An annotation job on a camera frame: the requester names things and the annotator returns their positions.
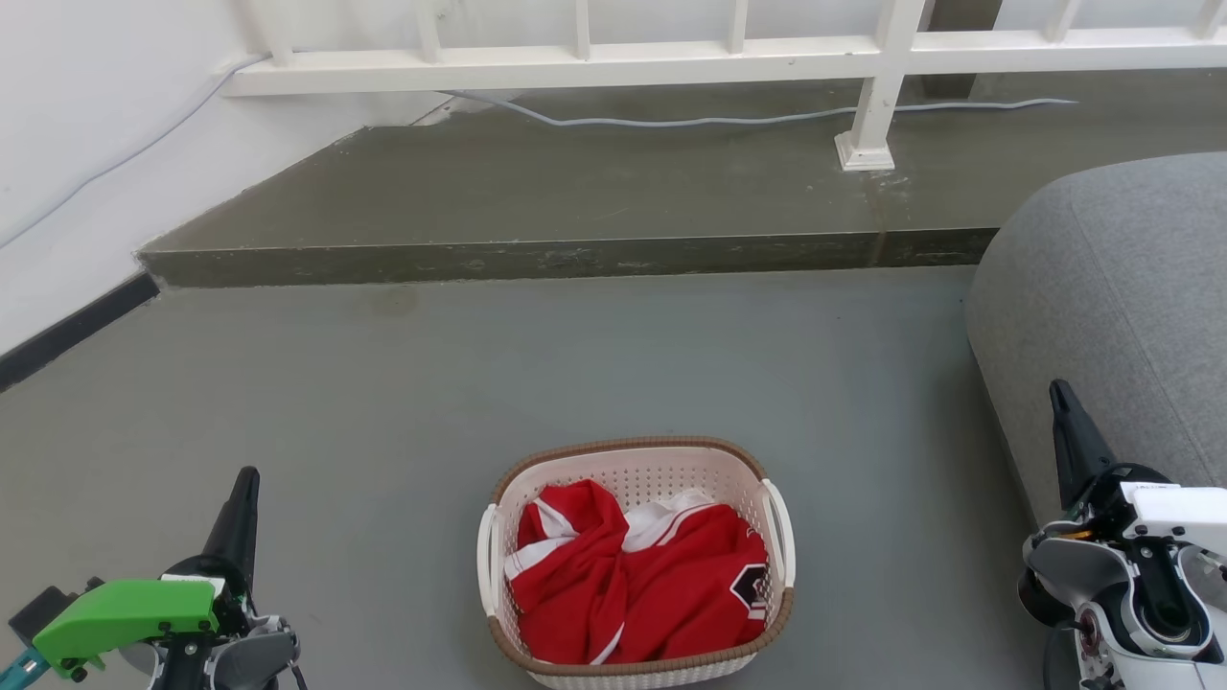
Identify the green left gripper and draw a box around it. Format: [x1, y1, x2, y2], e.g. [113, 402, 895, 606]
[8, 467, 262, 683]

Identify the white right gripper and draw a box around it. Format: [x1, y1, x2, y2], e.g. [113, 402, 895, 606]
[1049, 379, 1227, 540]

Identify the white plastic laundry basket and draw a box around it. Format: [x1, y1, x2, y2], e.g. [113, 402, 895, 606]
[476, 436, 797, 690]

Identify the grey fabric sofa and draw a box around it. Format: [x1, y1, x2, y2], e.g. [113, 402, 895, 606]
[964, 151, 1227, 528]

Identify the black baseboard strip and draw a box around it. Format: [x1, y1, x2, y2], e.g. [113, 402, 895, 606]
[0, 270, 162, 394]

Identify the red and white jersey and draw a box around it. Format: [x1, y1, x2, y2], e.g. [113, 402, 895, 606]
[503, 479, 771, 667]

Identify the grey concrete step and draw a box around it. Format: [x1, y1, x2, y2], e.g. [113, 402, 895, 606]
[136, 69, 1227, 290]

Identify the white wooden railing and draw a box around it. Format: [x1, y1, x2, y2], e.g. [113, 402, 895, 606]
[220, 0, 1227, 173]

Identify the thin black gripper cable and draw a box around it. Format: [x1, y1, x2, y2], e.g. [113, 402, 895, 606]
[1083, 463, 1166, 514]

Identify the grey wall cable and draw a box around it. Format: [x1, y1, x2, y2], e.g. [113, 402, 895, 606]
[0, 53, 1079, 252]

